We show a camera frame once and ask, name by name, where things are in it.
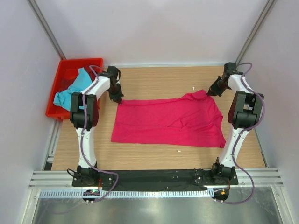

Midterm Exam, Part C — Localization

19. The pink t-shirt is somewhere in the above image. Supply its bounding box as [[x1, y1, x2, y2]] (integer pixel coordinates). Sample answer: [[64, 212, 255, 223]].
[[111, 90, 226, 148]]

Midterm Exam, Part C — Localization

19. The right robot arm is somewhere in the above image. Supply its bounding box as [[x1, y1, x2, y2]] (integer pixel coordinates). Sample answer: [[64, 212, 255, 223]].
[[207, 62, 264, 185]]

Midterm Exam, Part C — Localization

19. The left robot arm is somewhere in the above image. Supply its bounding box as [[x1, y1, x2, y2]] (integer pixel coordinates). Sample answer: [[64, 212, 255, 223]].
[[70, 65, 123, 187]]

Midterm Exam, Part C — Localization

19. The red plastic bin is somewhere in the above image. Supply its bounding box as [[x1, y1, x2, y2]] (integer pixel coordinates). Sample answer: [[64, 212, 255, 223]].
[[45, 58, 103, 120]]

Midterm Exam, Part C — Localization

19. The turquoise t-shirt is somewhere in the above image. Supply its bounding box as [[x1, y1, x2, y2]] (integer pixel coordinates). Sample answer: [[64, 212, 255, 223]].
[[53, 68, 92, 111]]

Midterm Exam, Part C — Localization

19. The right round black connector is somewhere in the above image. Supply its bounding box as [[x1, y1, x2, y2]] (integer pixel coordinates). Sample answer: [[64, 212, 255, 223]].
[[213, 188, 229, 203]]

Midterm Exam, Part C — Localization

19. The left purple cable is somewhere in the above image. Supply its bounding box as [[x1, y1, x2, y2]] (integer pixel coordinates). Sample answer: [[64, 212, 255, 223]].
[[79, 65, 119, 203]]

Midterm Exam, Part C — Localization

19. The purple cable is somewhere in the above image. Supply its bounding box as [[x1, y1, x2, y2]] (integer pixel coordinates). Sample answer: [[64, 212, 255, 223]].
[[79, 65, 119, 203], [218, 62, 266, 204]]

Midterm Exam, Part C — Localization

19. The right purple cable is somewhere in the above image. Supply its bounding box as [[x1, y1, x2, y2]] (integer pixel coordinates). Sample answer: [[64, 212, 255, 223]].
[[218, 62, 266, 204]]

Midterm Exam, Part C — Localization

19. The right aluminium corner post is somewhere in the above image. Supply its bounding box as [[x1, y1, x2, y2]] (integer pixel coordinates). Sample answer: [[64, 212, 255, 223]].
[[235, 0, 277, 64]]

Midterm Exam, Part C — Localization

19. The aluminium corner post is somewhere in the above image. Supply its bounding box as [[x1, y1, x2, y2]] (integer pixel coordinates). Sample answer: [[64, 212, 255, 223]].
[[27, 0, 66, 60], [235, 0, 277, 64]]

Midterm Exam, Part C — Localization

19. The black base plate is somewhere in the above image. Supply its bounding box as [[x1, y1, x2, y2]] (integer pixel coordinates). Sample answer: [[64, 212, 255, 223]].
[[81, 168, 239, 192]]

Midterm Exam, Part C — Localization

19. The aluminium front rail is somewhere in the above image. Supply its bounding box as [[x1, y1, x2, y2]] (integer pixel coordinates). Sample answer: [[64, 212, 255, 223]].
[[29, 168, 283, 191]]

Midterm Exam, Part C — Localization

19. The white slotted cable duct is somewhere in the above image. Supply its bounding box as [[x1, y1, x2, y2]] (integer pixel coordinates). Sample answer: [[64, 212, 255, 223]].
[[39, 189, 214, 199]]

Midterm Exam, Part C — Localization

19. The left aluminium corner post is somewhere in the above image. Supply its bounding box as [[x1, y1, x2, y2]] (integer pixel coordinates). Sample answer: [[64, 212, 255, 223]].
[[27, 0, 66, 60]]

